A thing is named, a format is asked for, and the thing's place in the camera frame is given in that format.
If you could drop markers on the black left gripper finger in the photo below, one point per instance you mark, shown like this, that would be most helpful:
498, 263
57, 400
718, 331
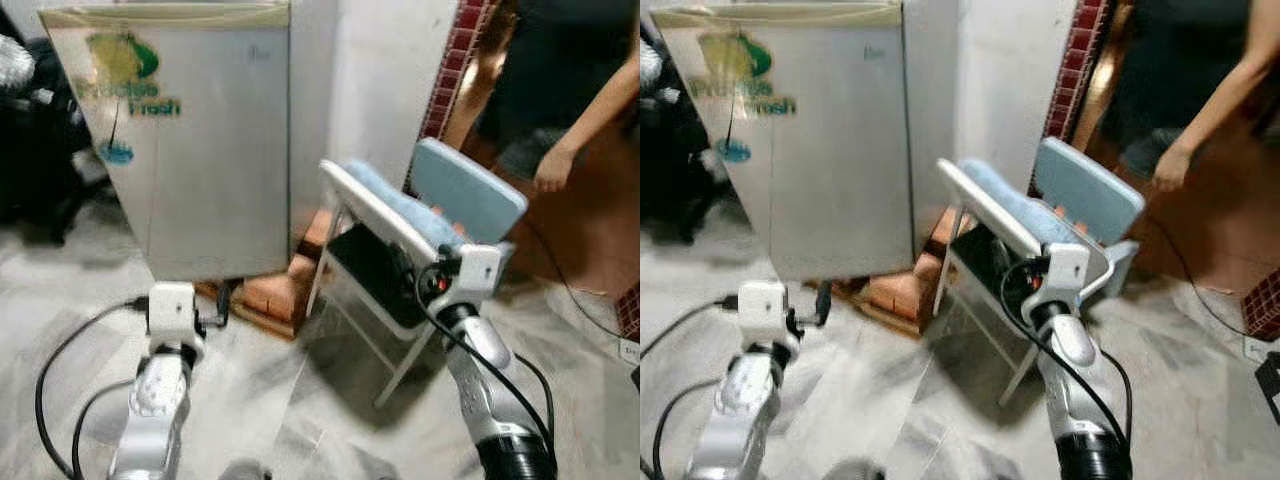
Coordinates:
824, 304
223, 305

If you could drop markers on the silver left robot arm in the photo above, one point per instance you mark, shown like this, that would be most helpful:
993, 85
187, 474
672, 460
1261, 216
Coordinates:
740, 410
155, 410

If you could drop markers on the person's bare forearm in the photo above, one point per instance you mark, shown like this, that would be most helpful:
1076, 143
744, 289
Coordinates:
600, 110
1225, 95

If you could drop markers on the grey fridge door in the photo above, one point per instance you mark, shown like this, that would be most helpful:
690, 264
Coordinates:
210, 180
830, 190

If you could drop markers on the person's bare hand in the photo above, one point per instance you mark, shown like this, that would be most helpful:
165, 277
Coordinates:
553, 170
1171, 168

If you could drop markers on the orange brick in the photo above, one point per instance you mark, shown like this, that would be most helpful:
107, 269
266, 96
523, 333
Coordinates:
893, 298
280, 295

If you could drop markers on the white folding chair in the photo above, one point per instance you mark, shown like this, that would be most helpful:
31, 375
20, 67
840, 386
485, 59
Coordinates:
975, 200
360, 200

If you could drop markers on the light blue padded board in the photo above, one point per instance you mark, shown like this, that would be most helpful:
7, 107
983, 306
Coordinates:
470, 185
1090, 185

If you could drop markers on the white power strip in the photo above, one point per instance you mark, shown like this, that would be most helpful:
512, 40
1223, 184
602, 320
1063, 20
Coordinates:
1260, 348
631, 352

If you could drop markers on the black bag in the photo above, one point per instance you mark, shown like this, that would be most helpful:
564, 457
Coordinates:
675, 150
40, 150

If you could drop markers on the person in dark clothes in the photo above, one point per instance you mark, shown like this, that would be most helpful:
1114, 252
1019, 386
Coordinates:
550, 60
1160, 60

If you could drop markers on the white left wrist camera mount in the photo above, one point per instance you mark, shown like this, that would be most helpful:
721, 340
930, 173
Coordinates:
172, 310
763, 310

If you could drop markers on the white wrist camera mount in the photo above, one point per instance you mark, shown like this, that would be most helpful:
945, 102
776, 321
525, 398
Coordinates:
763, 310
172, 310
479, 275
1068, 275

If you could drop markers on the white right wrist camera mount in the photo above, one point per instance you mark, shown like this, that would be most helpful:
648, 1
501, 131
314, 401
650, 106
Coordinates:
479, 275
1068, 275

